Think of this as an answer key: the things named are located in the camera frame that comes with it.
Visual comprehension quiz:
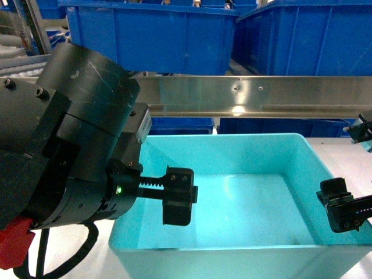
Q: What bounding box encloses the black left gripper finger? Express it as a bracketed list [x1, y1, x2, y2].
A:
[137, 166, 198, 226]

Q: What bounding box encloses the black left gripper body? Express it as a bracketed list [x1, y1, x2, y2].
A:
[61, 158, 142, 224]

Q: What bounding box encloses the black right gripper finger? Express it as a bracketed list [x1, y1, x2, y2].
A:
[316, 177, 371, 233]
[343, 112, 371, 152]

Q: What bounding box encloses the teal plastic bin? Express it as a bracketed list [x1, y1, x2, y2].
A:
[109, 134, 371, 278]

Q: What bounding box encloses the blue bin lower right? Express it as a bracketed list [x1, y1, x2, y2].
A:
[217, 118, 355, 138]

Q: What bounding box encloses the blue bin lower centre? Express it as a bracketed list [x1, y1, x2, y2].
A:
[149, 117, 214, 135]

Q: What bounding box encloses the red block on wrist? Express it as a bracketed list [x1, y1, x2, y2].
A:
[1, 216, 35, 270]

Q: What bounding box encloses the large blue bin right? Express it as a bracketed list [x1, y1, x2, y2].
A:
[231, 1, 371, 76]

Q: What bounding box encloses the large blue bin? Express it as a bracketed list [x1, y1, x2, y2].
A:
[58, 1, 238, 76]
[231, 1, 371, 76]

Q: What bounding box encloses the large blue bin left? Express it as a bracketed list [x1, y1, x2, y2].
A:
[58, 1, 238, 76]

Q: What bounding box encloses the metal roller conveyor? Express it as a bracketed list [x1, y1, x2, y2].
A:
[1, 1, 69, 77]

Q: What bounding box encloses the stainless steel shelf rail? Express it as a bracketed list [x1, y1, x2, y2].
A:
[0, 74, 372, 119]

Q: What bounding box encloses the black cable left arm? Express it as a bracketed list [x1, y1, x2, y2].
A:
[12, 221, 99, 279]

